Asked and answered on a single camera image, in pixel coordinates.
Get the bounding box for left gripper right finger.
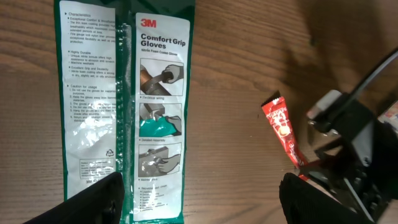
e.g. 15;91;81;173
279;173;371;224

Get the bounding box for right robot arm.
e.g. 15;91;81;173
300;100;397;223

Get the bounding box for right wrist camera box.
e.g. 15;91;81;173
307;90;341;120

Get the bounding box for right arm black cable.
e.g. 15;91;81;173
351;49;398;99

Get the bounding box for green 3M package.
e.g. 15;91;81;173
53;0;195;223

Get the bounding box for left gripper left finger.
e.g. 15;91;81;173
25;172;124;224

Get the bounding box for red Nescafe stick sachet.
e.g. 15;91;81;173
261;90;308;169

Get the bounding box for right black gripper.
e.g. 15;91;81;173
300;100;389;223

